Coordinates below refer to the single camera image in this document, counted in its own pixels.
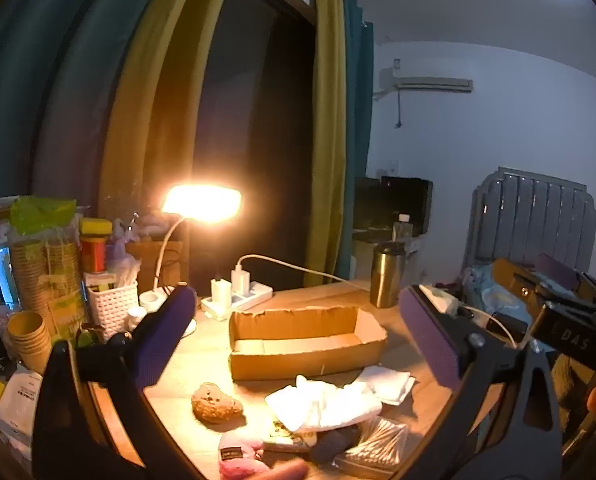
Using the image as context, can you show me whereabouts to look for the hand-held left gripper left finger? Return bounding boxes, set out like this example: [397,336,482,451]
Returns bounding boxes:
[32,284,209,480]

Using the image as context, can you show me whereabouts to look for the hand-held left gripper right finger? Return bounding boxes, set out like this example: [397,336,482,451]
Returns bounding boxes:
[393,284,563,480]

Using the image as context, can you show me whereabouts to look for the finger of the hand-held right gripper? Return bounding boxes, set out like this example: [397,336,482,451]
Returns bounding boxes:
[492,258,551,320]
[535,254,596,311]

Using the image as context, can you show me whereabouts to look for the brown knitted sock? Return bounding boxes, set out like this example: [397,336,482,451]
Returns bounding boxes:
[191,382,245,425]

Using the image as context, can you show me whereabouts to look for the white sock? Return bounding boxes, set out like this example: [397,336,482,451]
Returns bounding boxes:
[265,375,383,434]

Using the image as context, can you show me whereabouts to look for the cardboard box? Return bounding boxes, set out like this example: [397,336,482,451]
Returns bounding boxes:
[228,304,389,382]

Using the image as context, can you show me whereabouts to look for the grey dotted sock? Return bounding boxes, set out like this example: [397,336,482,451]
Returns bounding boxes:
[308,427,365,464]

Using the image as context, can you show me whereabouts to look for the pink fluffy sock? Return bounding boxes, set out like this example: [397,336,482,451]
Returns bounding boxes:
[218,432,275,480]

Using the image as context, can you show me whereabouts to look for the light blue blanket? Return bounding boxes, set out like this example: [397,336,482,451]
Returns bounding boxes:
[464,262,531,322]

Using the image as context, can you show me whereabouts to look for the tissue box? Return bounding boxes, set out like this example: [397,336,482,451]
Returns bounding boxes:
[418,284,461,317]

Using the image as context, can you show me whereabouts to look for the black power bank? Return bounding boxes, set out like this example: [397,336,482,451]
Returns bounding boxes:
[486,312,529,347]

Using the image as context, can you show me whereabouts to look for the white woven basket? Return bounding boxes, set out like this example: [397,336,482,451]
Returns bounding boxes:
[85,280,140,344]

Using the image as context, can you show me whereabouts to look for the grey padded headboard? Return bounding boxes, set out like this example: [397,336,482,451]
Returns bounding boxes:
[460,166,596,281]

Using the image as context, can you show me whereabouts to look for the brown paper bag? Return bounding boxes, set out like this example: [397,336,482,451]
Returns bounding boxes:
[125,240,185,292]

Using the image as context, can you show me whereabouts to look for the steel tumbler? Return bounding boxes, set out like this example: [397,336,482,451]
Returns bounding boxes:
[369,241,407,309]

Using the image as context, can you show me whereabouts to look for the white power strip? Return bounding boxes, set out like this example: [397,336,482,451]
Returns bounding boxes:
[200,280,273,321]

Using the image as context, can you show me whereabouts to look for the orange can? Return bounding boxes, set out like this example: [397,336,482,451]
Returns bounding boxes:
[80,237,109,276]

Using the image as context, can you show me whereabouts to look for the purple plush toy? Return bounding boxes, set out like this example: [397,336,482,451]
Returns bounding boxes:
[110,214,169,242]

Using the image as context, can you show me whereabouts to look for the clear water bottle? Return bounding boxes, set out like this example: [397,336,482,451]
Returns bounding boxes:
[392,213,413,244]

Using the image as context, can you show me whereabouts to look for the yellow sponge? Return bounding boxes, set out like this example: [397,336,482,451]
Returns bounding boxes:
[79,217,114,239]

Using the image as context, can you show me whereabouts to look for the bagged paper cup stacks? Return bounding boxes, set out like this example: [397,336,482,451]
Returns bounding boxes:
[8,237,87,341]

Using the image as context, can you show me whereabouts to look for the stack of brown paper cups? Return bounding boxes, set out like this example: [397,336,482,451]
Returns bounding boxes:
[5,310,55,374]

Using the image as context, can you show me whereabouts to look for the white desk lamp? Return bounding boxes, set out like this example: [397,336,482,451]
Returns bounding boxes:
[138,184,243,336]

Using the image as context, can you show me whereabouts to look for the black television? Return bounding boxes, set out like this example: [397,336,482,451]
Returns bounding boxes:
[355,176,434,237]

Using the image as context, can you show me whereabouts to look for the white packet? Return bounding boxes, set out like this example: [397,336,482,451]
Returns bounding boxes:
[0,365,45,461]

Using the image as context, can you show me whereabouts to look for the green plastic bag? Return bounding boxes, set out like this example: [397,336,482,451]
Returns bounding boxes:
[10,196,78,237]

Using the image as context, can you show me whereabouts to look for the white air conditioner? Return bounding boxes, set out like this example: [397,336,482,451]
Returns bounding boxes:
[377,66,474,96]

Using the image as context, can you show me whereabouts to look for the yellow curtain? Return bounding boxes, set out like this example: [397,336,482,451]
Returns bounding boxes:
[303,0,349,289]
[98,0,239,261]

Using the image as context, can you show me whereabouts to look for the teal curtain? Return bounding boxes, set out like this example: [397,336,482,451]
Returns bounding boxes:
[0,0,181,311]
[342,0,375,281]

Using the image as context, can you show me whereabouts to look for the white charger with black cable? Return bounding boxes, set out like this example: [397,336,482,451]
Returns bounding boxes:
[211,277,234,307]

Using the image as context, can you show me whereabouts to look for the white charging cable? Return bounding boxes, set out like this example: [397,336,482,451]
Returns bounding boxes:
[235,253,375,292]

